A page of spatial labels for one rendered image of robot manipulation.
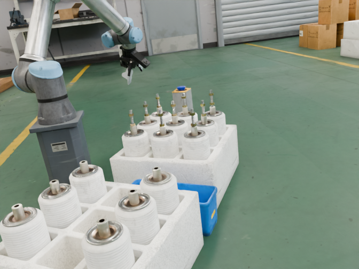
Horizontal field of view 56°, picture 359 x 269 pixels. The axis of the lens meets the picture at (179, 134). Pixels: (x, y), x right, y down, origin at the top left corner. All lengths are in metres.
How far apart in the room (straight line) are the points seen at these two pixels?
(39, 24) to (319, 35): 3.84
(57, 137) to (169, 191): 0.67
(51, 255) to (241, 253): 0.50
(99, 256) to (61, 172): 0.80
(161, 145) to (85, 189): 0.32
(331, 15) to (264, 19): 1.99
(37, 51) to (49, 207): 0.79
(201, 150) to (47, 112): 0.62
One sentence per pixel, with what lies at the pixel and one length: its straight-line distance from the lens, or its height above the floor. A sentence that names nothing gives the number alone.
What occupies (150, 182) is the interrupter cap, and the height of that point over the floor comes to 0.25.
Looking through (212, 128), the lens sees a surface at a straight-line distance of 1.23.
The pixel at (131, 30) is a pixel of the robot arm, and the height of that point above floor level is 0.60.
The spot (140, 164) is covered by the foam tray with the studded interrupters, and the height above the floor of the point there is 0.17.
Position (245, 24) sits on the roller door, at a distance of 6.49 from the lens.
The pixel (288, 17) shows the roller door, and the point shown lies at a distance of 6.78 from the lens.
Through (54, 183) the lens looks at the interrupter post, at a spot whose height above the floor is 0.28.
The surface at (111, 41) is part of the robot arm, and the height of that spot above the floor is 0.56.
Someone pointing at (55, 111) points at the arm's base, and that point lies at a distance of 1.39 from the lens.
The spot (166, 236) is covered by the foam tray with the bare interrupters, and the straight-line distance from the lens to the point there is 0.79.
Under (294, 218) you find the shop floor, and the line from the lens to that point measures 1.15.
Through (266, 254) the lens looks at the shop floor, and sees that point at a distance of 1.01.
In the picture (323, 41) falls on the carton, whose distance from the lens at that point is 4.84.
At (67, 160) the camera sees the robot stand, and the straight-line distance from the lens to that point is 1.43.
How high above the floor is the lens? 0.65
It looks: 20 degrees down
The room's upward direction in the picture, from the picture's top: 7 degrees counter-clockwise
